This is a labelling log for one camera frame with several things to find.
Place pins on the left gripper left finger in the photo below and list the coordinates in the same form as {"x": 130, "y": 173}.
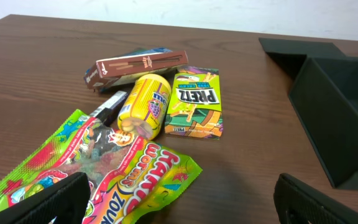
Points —
{"x": 64, "y": 202}

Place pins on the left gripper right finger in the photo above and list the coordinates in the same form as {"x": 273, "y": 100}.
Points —
{"x": 298, "y": 203}

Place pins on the Haribo sour worms bag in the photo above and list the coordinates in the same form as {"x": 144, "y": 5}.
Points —
{"x": 129, "y": 175}

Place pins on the dark green gift box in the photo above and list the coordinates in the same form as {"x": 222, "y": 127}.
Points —
{"x": 324, "y": 96}

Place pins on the brown Pocky box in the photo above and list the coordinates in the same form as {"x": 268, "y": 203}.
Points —
{"x": 162, "y": 63}

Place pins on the blue cookie wrapper pack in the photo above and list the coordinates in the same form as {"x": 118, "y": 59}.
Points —
{"x": 154, "y": 50}

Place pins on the purple white candy bar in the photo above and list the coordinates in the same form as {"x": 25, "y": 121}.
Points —
{"x": 106, "y": 111}

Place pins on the yellow Mentos candy bottle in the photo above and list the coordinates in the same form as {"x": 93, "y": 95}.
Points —
{"x": 146, "y": 106}

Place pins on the green Pretz snack box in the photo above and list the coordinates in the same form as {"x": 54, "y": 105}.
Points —
{"x": 195, "y": 107}

